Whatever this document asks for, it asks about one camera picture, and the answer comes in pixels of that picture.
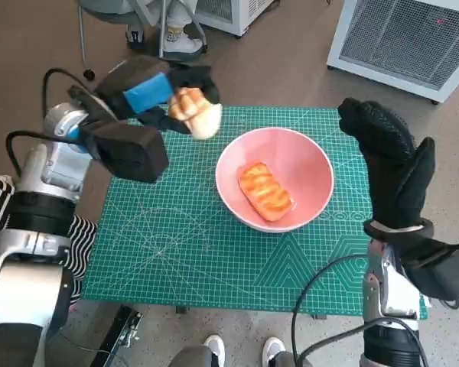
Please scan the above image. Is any small white mesh-front appliance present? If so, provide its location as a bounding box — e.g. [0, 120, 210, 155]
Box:
[194, 0, 278, 38]

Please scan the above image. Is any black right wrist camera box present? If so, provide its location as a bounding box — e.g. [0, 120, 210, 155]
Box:
[397, 240, 459, 300]

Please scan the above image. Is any grey office chair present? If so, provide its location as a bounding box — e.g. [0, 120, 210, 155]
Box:
[77, 0, 210, 81]

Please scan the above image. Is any green cutting mat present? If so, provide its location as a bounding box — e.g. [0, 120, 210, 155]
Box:
[80, 105, 429, 320]

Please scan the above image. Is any black metal stand bar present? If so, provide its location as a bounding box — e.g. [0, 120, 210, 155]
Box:
[87, 304, 144, 367]

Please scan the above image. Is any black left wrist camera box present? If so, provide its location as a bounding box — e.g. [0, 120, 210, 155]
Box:
[82, 124, 169, 184]

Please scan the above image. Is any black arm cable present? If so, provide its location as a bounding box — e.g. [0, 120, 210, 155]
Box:
[5, 130, 87, 175]
[291, 255, 368, 367]
[41, 67, 89, 115]

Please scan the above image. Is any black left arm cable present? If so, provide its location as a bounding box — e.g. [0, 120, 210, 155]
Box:
[41, 67, 89, 115]
[5, 130, 87, 175]

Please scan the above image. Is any person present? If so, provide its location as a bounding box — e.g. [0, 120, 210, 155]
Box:
[0, 174, 99, 305]
[168, 335, 307, 367]
[125, 0, 203, 54]

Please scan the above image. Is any long orange striped bread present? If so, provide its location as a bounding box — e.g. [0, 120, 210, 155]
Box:
[236, 161, 295, 222]

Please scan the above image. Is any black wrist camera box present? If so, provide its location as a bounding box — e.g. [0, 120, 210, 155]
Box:
[397, 240, 459, 300]
[82, 124, 169, 184]

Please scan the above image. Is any round pale bread bun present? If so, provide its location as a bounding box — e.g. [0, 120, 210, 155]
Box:
[167, 86, 223, 141]

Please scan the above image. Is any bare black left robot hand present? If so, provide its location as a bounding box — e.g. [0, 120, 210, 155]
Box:
[95, 55, 221, 135]

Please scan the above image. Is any large white mesh-front appliance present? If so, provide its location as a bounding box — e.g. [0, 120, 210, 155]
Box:
[326, 0, 459, 104]

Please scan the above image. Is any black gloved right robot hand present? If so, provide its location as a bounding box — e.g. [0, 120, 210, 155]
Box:
[337, 97, 436, 232]

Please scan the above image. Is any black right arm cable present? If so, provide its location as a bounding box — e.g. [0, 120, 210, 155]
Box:
[291, 255, 368, 367]

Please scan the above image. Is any pink bowl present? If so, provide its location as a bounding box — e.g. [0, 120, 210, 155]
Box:
[215, 127, 335, 233]

